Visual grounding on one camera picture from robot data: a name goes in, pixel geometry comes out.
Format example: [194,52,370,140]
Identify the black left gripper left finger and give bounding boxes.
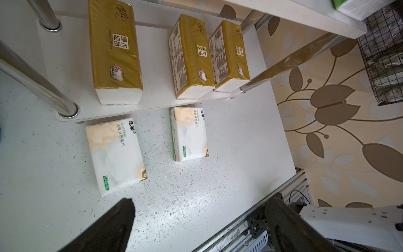
[60,198,135,252]

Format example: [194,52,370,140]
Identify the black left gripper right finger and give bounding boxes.
[264,193,339,252]

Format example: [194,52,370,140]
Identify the white tissue pack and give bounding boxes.
[170,107,209,162]
[332,0,394,21]
[85,118,148,197]

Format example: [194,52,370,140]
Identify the gold tissue pack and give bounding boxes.
[208,20,250,93]
[169,14,215,100]
[88,1,143,106]

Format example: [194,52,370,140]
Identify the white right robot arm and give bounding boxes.
[299,205,403,252]

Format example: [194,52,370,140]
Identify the white two-tier shelf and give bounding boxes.
[0,0,368,123]

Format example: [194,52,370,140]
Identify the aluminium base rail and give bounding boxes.
[194,168,313,252]

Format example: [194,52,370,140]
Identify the black wire basket right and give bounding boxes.
[358,1,403,106]

